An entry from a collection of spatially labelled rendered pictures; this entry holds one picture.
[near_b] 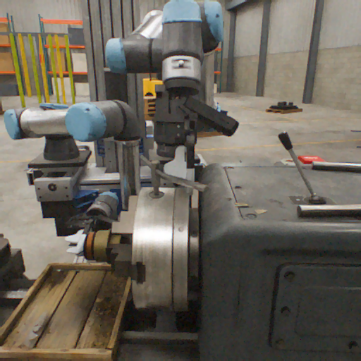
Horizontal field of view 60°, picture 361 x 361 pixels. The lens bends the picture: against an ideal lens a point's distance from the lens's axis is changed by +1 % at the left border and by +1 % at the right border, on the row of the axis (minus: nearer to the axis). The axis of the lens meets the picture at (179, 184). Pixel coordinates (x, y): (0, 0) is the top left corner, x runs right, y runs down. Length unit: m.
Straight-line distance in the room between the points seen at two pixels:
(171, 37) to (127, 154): 0.56
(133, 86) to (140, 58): 0.79
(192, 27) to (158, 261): 0.47
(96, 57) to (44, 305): 1.04
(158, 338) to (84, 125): 0.63
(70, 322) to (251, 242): 0.56
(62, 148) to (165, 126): 0.88
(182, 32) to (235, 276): 0.47
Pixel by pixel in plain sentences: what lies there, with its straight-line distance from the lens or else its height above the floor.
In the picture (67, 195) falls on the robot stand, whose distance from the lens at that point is 1.33.
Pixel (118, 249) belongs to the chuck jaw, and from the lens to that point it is 0.79.
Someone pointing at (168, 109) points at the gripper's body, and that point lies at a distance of 0.62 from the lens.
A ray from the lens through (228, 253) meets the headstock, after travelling 0.60.
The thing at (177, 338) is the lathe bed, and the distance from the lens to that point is 0.92.
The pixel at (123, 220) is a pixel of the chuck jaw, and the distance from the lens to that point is 0.86.
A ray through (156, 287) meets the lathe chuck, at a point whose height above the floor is 1.07.
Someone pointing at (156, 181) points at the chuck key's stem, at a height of 1.27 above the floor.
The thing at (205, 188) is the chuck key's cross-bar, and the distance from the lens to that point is 0.53.
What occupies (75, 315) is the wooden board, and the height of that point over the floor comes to 0.88.
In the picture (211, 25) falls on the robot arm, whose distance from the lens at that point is 1.09.
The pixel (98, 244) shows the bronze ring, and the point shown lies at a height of 1.11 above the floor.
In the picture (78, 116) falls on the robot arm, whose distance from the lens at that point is 0.99.
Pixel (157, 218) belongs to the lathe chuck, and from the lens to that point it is 0.71.
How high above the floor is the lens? 1.52
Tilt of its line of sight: 20 degrees down
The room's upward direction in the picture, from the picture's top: straight up
